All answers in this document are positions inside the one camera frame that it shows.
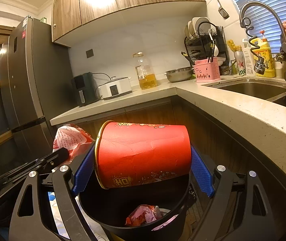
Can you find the cooking oil bottle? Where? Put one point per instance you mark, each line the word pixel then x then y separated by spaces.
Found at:
pixel 146 80

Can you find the steel kitchen sink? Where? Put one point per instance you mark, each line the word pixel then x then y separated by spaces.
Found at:
pixel 253 90

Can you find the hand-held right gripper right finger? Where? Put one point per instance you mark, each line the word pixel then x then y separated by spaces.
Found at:
pixel 201 173

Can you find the black air fryer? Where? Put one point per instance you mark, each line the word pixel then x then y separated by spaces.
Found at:
pixel 84 90

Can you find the purple plastic bag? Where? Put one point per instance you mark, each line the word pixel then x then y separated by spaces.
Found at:
pixel 165 225

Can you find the stainless steel bowl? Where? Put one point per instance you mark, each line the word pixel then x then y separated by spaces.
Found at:
pixel 179 75

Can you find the silver beer can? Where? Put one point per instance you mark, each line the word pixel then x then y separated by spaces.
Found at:
pixel 240 65

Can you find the red white printed plastic bag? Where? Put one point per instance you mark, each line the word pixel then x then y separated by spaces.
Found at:
pixel 67 138

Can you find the grey refrigerator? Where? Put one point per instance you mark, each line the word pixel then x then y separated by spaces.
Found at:
pixel 32 80

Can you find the white ladle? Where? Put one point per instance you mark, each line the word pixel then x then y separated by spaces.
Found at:
pixel 215 50

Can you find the steel kitchen faucet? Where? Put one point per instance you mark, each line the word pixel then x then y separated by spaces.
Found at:
pixel 259 65

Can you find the white electric cooker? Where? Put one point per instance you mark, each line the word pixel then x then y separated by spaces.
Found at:
pixel 114 89

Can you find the yellow detergent bottle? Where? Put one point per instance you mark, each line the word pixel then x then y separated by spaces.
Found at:
pixel 268 55

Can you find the red paper cup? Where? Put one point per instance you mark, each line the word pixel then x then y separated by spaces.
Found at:
pixel 143 155

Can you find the hanging slotted spatula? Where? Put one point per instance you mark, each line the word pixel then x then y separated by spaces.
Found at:
pixel 223 12

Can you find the blue floral blanket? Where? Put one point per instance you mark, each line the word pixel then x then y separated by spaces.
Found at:
pixel 95 228

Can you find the dark wall socket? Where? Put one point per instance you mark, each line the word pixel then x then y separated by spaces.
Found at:
pixel 90 53

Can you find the black dish rack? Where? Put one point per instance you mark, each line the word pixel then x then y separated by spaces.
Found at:
pixel 221 45

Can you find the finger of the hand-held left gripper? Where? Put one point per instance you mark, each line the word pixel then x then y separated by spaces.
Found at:
pixel 56 159

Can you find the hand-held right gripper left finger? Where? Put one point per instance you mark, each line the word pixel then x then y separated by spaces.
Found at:
pixel 82 170

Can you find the pink plastic bag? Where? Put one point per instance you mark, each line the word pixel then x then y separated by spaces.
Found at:
pixel 143 214

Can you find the small red white packet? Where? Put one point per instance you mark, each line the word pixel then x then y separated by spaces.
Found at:
pixel 132 222

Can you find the pink utensil basket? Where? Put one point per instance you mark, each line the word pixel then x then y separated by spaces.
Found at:
pixel 206 71

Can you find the wooden kitchen base cabinet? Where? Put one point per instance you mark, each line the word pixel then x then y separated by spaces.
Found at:
pixel 208 135

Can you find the white plate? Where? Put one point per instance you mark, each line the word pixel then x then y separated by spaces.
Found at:
pixel 189 29
pixel 200 23

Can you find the white pump bottle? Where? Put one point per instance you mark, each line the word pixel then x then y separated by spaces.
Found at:
pixel 248 57

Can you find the black trash bin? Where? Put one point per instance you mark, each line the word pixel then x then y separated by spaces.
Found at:
pixel 102 205

